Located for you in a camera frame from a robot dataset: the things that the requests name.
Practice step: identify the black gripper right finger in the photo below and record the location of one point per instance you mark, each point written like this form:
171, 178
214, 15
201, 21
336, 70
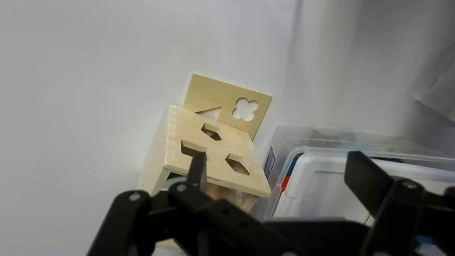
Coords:
403, 213

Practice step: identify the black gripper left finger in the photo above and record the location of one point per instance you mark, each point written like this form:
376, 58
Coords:
143, 222

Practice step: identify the wooden shape sorter toy box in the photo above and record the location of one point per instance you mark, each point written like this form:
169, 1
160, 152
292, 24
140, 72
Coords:
190, 132

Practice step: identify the white plastic bin lid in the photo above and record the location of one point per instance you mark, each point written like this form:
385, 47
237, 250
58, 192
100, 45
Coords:
318, 189

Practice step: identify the clear plastic storage bin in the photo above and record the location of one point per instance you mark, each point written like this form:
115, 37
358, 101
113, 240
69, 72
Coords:
285, 136

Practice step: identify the wooden lid with cutout shapes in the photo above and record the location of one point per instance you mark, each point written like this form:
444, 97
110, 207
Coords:
208, 94

